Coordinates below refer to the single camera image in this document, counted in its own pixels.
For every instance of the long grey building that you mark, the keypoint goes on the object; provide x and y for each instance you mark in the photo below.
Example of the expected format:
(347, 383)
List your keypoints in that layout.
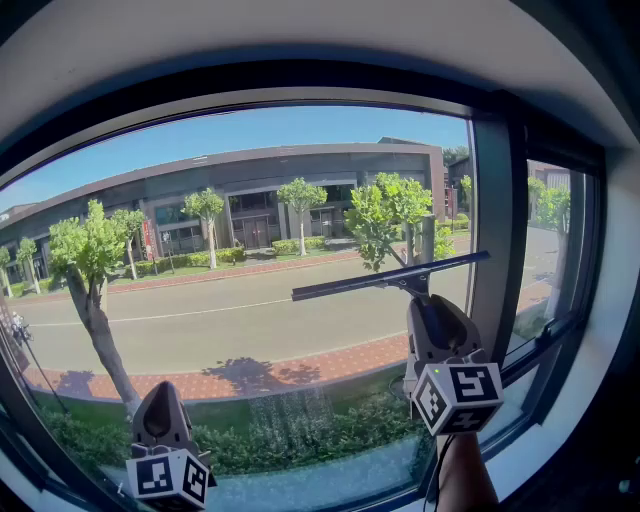
(300, 165)

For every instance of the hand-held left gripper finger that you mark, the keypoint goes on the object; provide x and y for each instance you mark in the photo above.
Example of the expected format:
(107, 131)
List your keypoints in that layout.
(142, 425)
(181, 425)

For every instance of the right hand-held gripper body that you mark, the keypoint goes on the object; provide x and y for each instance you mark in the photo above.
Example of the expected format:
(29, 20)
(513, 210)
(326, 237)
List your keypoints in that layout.
(470, 395)

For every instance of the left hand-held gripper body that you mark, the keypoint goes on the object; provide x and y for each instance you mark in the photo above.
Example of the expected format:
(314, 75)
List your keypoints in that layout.
(155, 477)

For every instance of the dark brown gabled building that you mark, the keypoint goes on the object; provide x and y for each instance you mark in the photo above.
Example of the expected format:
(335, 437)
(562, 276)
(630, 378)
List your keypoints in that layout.
(457, 170)

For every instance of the red vertical banner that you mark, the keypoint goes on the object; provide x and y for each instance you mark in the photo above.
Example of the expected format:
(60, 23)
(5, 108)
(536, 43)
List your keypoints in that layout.
(148, 240)

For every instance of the white window sill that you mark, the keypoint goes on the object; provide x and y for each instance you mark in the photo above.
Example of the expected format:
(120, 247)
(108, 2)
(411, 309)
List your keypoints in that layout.
(565, 440)

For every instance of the row of green street trees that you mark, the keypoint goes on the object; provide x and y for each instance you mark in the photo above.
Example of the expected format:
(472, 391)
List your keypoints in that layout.
(90, 240)

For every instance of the green shrub bed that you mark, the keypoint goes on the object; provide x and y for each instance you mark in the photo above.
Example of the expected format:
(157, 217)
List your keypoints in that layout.
(350, 430)

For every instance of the narrow side window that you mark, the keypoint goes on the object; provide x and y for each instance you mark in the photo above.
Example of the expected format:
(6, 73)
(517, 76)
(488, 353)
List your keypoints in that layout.
(545, 260)

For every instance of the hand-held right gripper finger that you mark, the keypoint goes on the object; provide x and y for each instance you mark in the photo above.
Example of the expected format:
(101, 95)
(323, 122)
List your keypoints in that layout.
(416, 335)
(472, 340)

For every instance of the person's right forearm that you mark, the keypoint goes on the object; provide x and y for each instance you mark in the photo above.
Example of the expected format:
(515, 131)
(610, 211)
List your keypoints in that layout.
(465, 475)

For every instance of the large window glass pane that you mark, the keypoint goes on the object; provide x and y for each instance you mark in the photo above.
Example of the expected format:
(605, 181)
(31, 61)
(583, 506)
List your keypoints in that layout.
(250, 320)

